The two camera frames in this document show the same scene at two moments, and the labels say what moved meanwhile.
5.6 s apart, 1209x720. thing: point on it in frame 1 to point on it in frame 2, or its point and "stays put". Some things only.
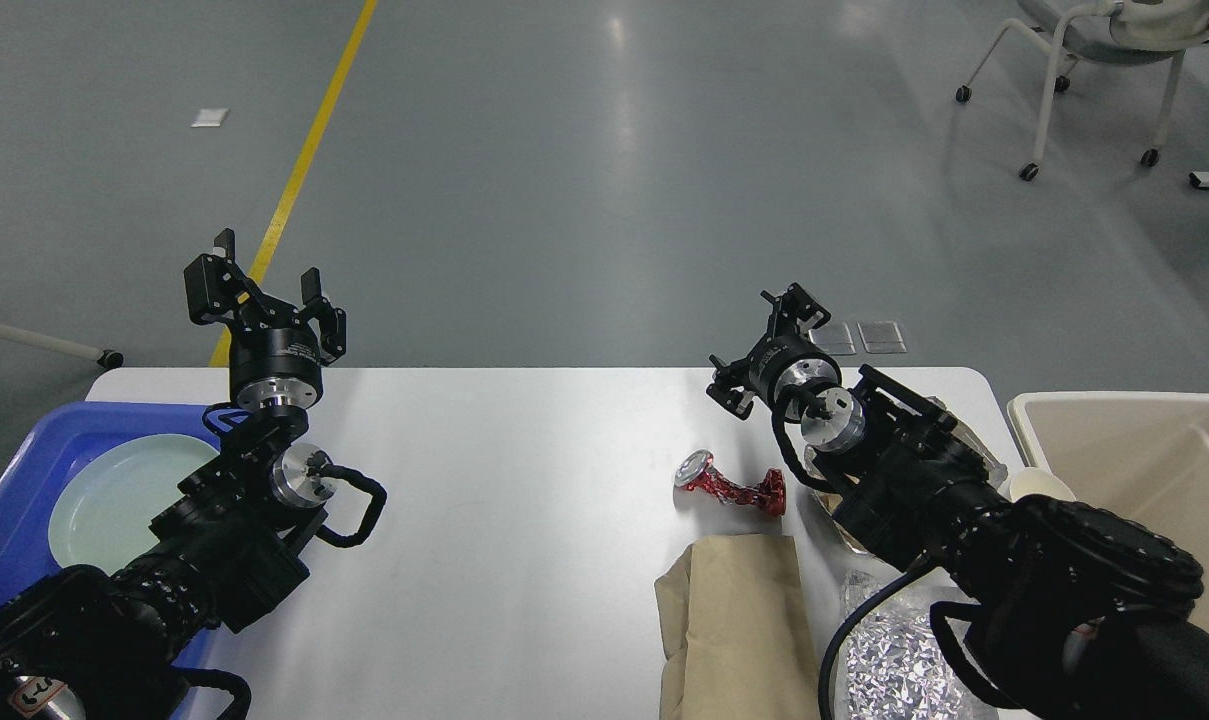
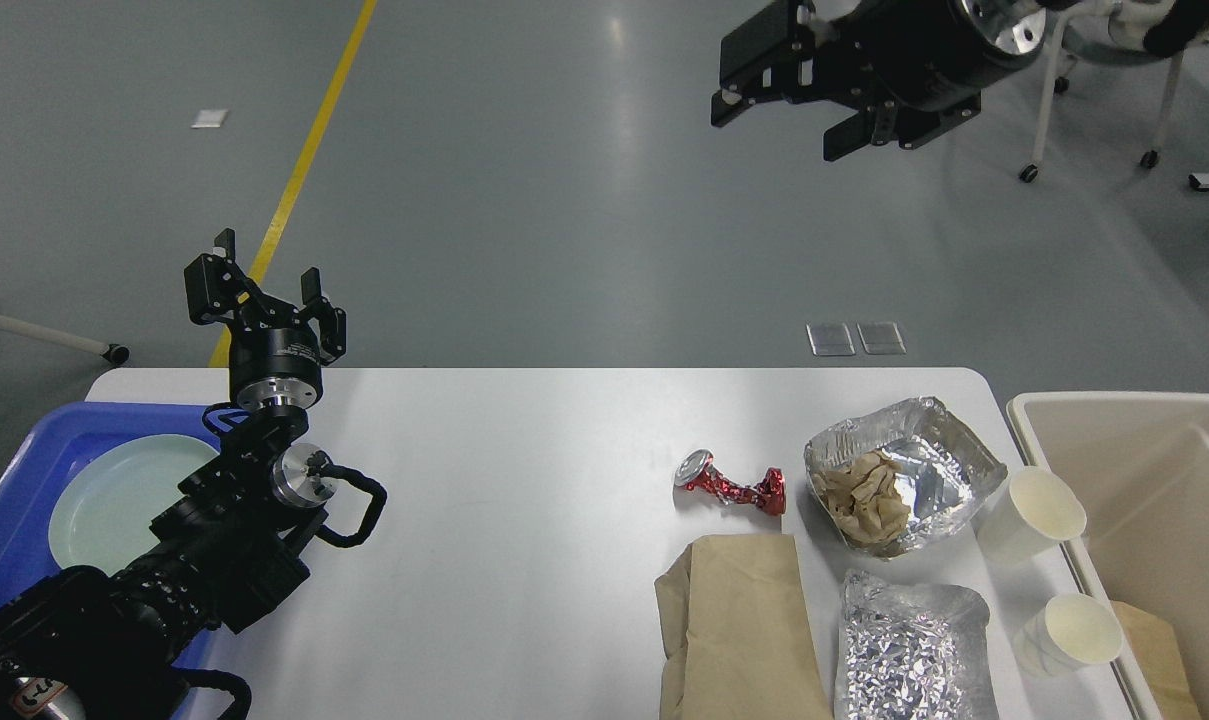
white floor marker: x=209 y=118 stays put
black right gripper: x=786 y=359 to x=918 y=54
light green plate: x=105 y=509 stays put
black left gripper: x=268 y=366 stays put
